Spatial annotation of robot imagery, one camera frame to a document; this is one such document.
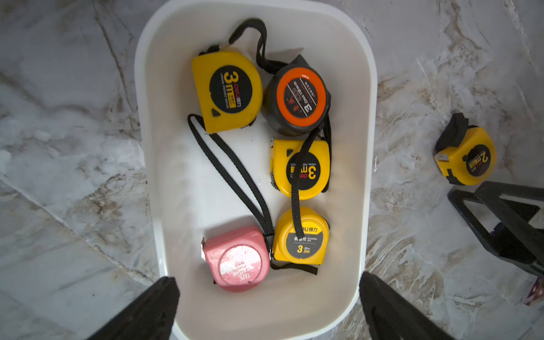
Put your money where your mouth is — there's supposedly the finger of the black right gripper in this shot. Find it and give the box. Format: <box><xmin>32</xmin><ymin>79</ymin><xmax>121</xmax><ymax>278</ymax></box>
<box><xmin>448</xmin><ymin>181</ymin><xmax>543</xmax><ymax>276</ymax></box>

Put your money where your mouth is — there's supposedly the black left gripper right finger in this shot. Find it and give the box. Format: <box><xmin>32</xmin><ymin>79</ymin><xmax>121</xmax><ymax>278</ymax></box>
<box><xmin>359</xmin><ymin>271</ymin><xmax>452</xmax><ymax>339</ymax></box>

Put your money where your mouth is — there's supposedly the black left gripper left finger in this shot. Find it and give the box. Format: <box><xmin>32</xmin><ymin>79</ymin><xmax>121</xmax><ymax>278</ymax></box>
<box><xmin>89</xmin><ymin>276</ymin><xmax>180</xmax><ymax>340</ymax></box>

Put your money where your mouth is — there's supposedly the yellow 2m tape measure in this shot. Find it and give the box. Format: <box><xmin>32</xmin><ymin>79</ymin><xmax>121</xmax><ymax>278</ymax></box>
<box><xmin>434</xmin><ymin>113</ymin><xmax>497</xmax><ymax>186</ymax></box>

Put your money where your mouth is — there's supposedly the black orange tape measure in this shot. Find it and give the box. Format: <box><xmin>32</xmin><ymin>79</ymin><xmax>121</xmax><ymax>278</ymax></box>
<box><xmin>262</xmin><ymin>55</ymin><xmax>332</xmax><ymax>137</ymax></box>

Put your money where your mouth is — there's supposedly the yellow 3m tape measure large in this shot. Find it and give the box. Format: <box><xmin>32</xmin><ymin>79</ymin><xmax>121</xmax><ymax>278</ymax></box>
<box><xmin>192</xmin><ymin>51</ymin><xmax>264</xmax><ymax>134</ymax></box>

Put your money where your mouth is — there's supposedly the pink tape measure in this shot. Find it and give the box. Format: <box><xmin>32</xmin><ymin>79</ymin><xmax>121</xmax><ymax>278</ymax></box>
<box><xmin>202</xmin><ymin>226</ymin><xmax>270</xmax><ymax>293</ymax></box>

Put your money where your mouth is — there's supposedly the white storage box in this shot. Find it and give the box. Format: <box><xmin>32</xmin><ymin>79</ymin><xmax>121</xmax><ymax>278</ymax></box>
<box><xmin>134</xmin><ymin>0</ymin><xmax>378</xmax><ymax>340</ymax></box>

